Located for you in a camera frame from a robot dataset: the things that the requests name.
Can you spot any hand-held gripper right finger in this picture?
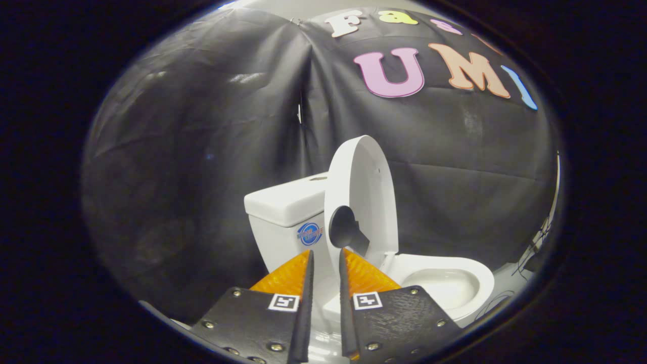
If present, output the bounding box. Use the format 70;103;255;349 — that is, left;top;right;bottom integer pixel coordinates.
339;248;463;362

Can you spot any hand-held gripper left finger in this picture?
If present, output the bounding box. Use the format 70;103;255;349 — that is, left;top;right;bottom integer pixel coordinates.
190;250;315;364

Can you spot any white toilet lid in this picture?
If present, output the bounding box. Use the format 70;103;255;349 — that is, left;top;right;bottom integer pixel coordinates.
323;135;400;284

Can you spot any white toilet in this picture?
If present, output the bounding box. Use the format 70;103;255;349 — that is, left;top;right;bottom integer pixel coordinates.
244;172;496;364

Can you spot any white toilet tank cover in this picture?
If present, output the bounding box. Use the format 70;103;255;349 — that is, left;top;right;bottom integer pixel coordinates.
244;172;329;228

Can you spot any black backdrop cloth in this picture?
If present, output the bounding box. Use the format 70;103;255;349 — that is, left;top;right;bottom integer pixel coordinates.
81;5;561;324

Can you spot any black round lid handle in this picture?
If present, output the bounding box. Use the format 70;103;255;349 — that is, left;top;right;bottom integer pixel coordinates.
329;205;371;253

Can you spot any tangle of floor cables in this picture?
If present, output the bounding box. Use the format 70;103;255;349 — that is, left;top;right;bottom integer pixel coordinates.
511;212;557;279

